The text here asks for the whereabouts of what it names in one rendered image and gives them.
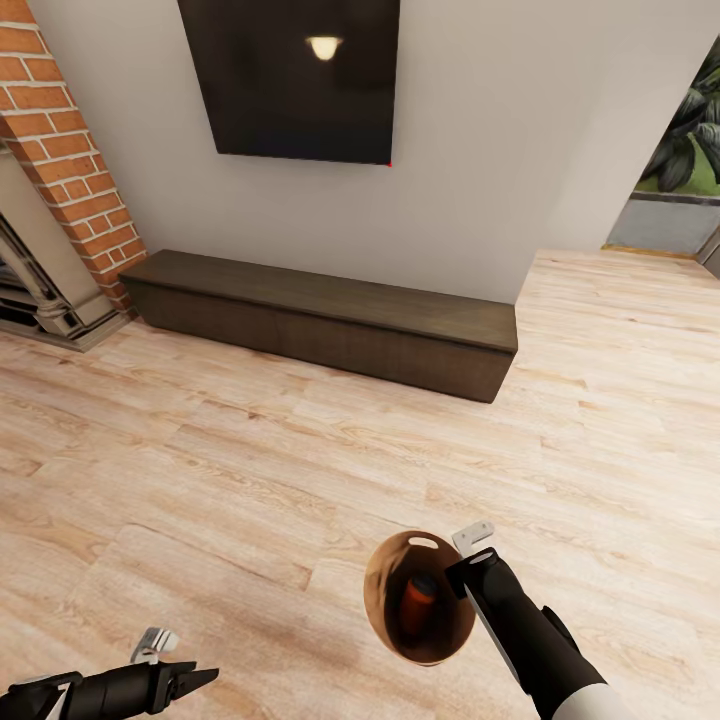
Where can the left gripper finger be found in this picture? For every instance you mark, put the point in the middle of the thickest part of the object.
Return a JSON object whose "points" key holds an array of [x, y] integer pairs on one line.
{"points": [[184, 683], [182, 667]]}

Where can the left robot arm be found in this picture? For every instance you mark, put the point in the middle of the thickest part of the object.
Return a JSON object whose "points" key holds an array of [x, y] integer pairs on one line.
{"points": [[146, 685]]}

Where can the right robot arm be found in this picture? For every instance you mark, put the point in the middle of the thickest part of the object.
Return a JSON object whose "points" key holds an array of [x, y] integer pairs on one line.
{"points": [[535, 643]]}

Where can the trash can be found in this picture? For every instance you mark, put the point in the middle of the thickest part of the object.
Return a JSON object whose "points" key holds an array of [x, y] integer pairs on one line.
{"points": [[452, 621]]}

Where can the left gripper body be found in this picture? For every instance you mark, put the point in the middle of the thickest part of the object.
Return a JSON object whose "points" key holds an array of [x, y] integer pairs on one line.
{"points": [[134, 689]]}

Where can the can of soda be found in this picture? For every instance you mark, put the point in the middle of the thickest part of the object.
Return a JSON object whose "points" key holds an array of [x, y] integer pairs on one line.
{"points": [[417, 605]]}

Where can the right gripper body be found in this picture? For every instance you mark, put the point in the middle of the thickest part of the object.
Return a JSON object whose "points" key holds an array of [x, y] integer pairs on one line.
{"points": [[456, 574]]}

